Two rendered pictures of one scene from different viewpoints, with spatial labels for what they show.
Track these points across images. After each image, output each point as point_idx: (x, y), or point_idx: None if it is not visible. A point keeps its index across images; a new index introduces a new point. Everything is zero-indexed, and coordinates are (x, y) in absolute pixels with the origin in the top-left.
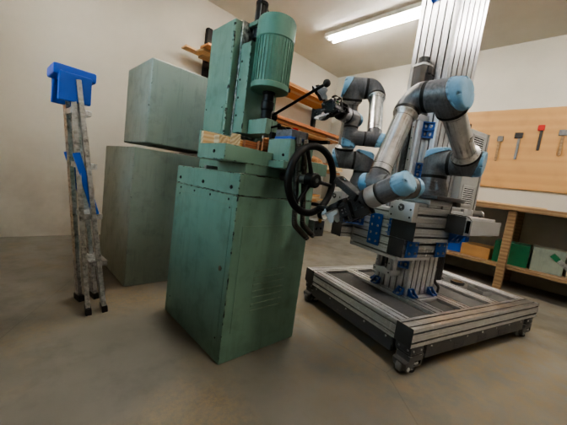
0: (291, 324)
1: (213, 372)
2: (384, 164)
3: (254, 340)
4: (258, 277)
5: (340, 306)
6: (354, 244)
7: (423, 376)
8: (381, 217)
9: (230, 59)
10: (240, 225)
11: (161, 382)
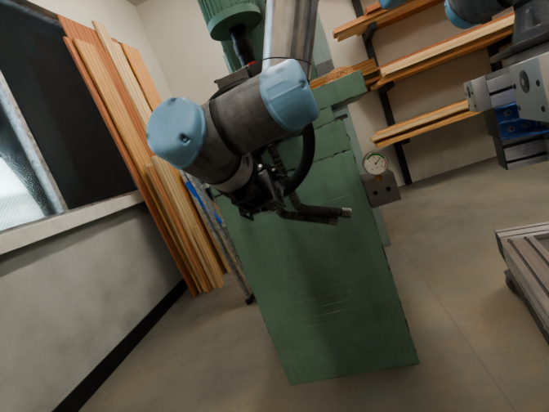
0: (408, 345)
1: (279, 394)
2: (264, 65)
3: (335, 363)
4: (297, 284)
5: (538, 320)
6: None
7: None
8: None
9: None
10: (236, 229)
11: (235, 390)
